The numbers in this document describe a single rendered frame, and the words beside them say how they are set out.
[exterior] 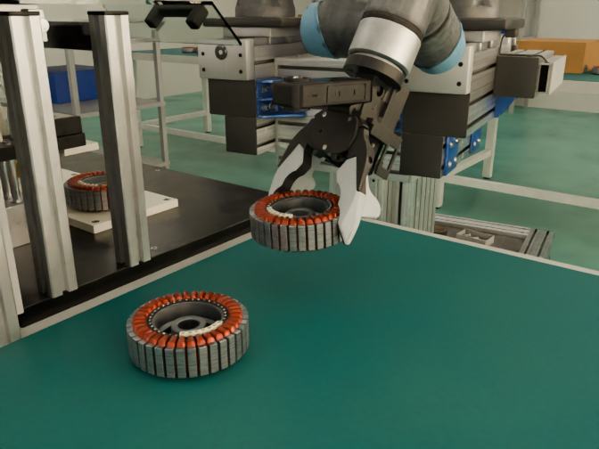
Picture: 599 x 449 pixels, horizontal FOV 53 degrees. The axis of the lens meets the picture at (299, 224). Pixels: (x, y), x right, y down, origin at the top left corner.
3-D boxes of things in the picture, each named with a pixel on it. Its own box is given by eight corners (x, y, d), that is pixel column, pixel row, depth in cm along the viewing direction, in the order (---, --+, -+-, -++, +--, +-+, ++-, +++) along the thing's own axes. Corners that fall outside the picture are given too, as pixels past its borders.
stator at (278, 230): (304, 208, 75) (302, 181, 73) (371, 232, 67) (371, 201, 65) (231, 235, 68) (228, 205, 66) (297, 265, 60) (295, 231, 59)
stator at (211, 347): (114, 338, 58) (110, 305, 57) (217, 309, 64) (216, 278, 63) (154, 397, 49) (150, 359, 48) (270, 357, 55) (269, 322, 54)
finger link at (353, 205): (393, 248, 64) (385, 172, 68) (362, 233, 60) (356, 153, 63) (369, 255, 66) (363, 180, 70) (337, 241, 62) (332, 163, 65)
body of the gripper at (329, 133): (386, 186, 69) (424, 90, 69) (342, 160, 63) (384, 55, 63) (339, 174, 75) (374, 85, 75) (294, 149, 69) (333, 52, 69)
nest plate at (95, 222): (117, 189, 100) (116, 182, 99) (178, 206, 91) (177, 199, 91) (33, 212, 89) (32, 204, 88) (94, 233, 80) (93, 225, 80)
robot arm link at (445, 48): (398, 25, 86) (372, -17, 77) (476, 26, 81) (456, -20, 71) (385, 76, 86) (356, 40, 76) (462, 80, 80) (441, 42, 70)
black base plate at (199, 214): (69, 156, 132) (68, 145, 131) (299, 211, 96) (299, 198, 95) (-188, 209, 97) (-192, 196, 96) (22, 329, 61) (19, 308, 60)
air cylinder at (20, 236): (18, 225, 83) (12, 187, 81) (48, 237, 79) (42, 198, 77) (-19, 236, 79) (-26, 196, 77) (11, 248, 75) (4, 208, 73)
